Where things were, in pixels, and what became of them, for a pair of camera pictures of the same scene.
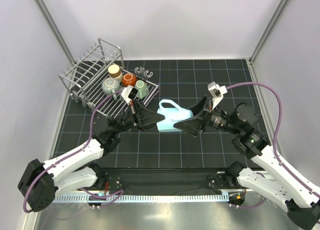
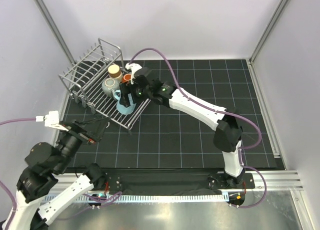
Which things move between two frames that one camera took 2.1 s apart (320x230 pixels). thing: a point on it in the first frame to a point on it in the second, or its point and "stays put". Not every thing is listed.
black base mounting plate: (226, 180) stays put
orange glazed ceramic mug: (129, 79) stays put
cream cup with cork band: (114, 71) stays put
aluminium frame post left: (50, 21) stays put
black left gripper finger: (146, 118) to (95, 129)
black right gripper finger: (191, 126) to (125, 90)
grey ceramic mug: (110, 85) stays put
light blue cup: (172, 116) to (121, 107)
